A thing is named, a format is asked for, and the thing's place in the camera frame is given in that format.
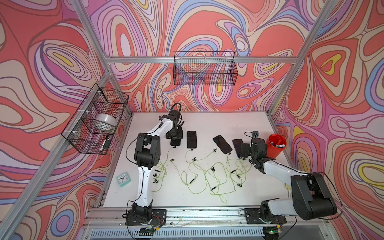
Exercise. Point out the red plastic cup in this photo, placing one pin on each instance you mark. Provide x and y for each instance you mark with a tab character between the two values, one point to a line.
275	145

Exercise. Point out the blue-cased smartphone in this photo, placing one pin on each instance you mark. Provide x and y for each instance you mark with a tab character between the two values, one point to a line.
238	147

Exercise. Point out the left wire basket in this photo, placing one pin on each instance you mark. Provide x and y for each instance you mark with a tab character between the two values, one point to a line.
92	128

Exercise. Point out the white tape roll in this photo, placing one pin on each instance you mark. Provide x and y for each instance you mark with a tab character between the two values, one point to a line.
105	122

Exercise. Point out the mint alarm clock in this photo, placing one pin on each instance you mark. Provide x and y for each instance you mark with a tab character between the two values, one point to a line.
123	179

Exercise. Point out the grey-edged smartphone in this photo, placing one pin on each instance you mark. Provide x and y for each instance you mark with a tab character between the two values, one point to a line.
192	140

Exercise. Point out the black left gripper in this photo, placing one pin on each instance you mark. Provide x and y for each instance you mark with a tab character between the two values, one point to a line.
180	135

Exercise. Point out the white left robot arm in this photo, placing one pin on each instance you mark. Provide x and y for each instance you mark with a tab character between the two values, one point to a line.
147	155

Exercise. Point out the green earphones set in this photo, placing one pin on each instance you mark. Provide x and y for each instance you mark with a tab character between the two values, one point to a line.
194	176
216	177
161	171

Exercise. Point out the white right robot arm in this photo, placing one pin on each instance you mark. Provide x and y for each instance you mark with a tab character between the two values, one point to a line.
311	197

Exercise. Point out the green earphone cable plug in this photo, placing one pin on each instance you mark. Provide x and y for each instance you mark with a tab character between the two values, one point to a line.
237	170

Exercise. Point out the back wire basket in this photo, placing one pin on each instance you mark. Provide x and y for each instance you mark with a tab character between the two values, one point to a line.
205	68

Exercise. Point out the wire basket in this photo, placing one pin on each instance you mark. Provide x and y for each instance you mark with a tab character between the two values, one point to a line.
205	68
92	128

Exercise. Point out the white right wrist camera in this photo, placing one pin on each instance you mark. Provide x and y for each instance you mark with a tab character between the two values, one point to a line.
255	134

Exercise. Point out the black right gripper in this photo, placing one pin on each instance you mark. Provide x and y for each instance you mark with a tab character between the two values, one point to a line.
245	148

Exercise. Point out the black smartphone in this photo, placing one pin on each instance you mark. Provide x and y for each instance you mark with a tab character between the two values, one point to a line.
222	144

